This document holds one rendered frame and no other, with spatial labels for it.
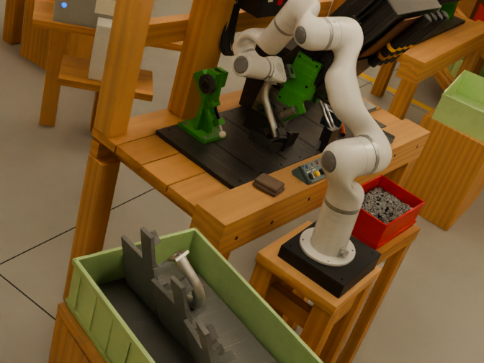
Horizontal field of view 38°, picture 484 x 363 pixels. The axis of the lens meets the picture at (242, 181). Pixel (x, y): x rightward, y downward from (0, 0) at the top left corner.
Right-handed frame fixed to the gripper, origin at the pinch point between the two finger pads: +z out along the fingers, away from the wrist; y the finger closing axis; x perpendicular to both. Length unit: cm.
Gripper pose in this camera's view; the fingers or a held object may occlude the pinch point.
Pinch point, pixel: (285, 73)
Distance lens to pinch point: 281.2
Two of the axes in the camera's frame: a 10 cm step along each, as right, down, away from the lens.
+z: 5.5, -0.4, 8.3
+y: -2.1, -9.7, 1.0
